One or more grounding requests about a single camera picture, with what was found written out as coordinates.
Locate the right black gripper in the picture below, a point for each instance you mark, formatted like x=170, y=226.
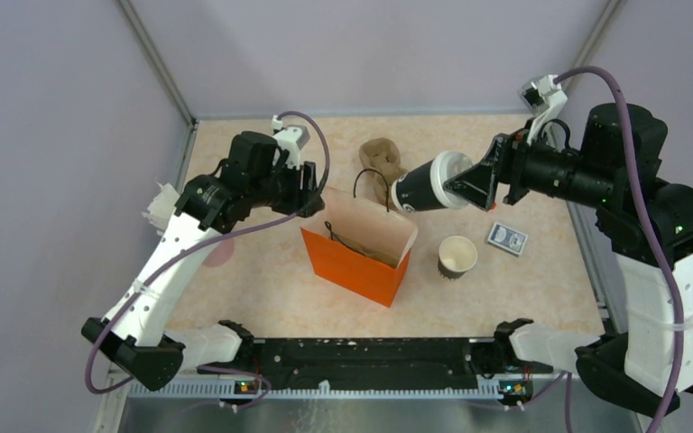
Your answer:
x=504, y=161

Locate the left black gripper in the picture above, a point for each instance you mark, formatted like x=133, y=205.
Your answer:
x=301, y=199

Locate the orange paper bag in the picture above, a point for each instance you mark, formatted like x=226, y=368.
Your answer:
x=371, y=224

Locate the white plastic cup lid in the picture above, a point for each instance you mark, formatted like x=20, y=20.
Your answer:
x=444, y=167

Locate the cardboard cup carrier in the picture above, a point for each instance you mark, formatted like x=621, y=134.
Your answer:
x=370, y=253
x=383, y=155

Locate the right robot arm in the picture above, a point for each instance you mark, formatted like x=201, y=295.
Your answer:
x=649, y=223

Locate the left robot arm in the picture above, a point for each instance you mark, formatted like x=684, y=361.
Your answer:
x=259, y=171

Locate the blue playing card box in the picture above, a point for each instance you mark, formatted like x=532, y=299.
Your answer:
x=507, y=239

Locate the pink holder cup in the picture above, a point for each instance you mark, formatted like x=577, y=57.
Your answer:
x=221, y=254

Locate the white paper napkins bundle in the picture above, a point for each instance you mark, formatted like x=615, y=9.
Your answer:
x=161, y=208

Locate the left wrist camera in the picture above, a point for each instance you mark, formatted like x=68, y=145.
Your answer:
x=290, y=141

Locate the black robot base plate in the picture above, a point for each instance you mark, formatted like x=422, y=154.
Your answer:
x=380, y=364

